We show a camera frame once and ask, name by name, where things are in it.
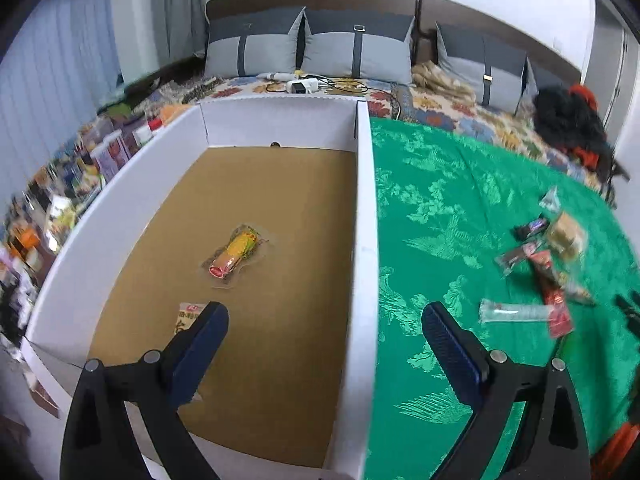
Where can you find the brown stick snack packet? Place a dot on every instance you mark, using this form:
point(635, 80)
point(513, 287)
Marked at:
point(515, 257)

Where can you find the small clear snack packet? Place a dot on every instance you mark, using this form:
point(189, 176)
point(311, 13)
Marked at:
point(550, 199)

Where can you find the beige cookie packet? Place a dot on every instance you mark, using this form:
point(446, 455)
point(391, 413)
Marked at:
point(565, 235)

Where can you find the white cardboard box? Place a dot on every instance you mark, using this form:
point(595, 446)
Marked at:
point(280, 125)

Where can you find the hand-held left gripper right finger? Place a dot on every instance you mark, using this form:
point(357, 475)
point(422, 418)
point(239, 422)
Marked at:
point(452, 350)

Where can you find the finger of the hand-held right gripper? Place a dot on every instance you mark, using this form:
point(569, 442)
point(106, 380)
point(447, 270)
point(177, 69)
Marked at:
point(629, 306)

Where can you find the dark candy bar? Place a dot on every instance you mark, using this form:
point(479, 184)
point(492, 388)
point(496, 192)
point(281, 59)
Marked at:
point(531, 227)

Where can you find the red square snack packet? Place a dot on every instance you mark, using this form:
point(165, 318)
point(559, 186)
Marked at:
point(544, 262)

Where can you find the pale blue curtain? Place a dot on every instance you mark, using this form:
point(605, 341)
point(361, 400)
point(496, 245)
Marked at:
point(60, 75)

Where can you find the dark cloth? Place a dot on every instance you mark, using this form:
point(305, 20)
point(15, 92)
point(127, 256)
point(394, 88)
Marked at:
point(160, 77)

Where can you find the white door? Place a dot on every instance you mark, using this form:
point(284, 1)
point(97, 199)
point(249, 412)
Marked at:
point(610, 60)

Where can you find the clear long stick packet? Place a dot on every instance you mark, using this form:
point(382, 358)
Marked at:
point(510, 311)

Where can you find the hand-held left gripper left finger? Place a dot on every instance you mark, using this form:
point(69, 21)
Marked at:
point(200, 350)

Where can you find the red snack bag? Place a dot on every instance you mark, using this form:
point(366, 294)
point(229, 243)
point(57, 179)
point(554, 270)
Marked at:
point(620, 447)

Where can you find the red stick snack packet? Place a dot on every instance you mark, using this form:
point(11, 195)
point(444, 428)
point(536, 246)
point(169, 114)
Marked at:
point(559, 312)

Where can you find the white yellow snack packet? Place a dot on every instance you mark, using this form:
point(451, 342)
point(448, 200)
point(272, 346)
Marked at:
point(185, 317)

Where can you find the black red garment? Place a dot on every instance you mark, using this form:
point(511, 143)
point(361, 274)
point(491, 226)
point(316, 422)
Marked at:
point(570, 115)

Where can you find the green patterned blanket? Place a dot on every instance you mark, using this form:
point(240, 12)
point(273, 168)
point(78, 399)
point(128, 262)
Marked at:
point(440, 185)

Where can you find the yellow red sausage packet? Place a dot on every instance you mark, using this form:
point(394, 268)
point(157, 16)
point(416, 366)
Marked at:
point(235, 255)

